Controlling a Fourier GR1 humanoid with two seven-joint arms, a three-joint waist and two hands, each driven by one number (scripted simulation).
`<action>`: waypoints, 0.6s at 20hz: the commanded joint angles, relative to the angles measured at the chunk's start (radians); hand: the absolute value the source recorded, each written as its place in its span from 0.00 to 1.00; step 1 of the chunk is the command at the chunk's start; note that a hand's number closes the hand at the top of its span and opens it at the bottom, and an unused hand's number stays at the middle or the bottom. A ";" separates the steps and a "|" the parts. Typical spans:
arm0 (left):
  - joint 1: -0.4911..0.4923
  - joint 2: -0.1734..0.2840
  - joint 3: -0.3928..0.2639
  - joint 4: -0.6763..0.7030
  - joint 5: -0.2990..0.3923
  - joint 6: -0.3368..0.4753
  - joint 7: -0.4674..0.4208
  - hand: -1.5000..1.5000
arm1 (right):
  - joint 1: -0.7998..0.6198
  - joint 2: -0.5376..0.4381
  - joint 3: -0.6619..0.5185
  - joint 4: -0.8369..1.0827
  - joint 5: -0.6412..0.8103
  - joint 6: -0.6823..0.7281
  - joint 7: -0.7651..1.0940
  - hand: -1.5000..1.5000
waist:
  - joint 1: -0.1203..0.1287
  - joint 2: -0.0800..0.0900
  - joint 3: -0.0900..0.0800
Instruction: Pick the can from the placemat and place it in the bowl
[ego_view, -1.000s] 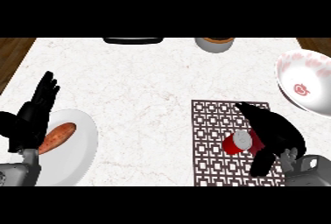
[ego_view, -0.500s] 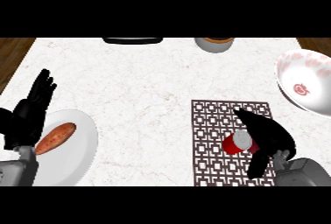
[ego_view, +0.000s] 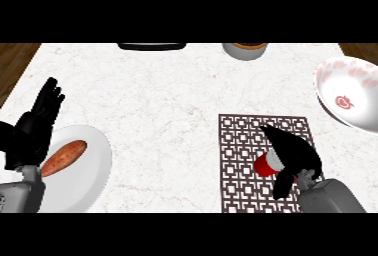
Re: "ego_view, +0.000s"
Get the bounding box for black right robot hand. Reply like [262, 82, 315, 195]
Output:
[259, 124, 325, 201]

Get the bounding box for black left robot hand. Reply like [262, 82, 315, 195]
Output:
[0, 77, 67, 172]

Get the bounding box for red can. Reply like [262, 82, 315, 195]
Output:
[253, 148, 287, 178]

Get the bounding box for brown patterned placemat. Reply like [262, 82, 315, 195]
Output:
[218, 113, 327, 214]

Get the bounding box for white bowl with red print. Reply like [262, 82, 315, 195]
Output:
[313, 56, 378, 135]

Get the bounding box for orange sweet potato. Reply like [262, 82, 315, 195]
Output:
[40, 139, 89, 178]

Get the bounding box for white plate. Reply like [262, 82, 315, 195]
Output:
[37, 124, 114, 214]

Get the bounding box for grey cup with brown contents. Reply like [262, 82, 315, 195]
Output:
[222, 43, 269, 62]

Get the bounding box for black flat appliance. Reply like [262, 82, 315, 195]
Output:
[116, 43, 188, 52]

